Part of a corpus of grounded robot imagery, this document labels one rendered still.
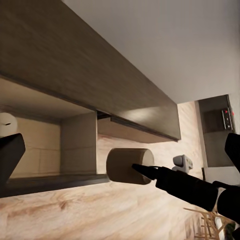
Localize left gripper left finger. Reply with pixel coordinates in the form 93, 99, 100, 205
0, 133, 26, 192

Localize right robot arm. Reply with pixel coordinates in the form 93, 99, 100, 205
132, 154, 240, 240

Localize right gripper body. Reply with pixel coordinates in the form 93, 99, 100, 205
155, 166, 200, 204

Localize pillar candle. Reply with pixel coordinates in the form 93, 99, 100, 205
0, 112, 18, 139
106, 148, 156, 185

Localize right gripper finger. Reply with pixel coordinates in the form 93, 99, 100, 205
132, 163, 162, 181

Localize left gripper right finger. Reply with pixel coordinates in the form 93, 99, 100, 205
225, 133, 240, 172

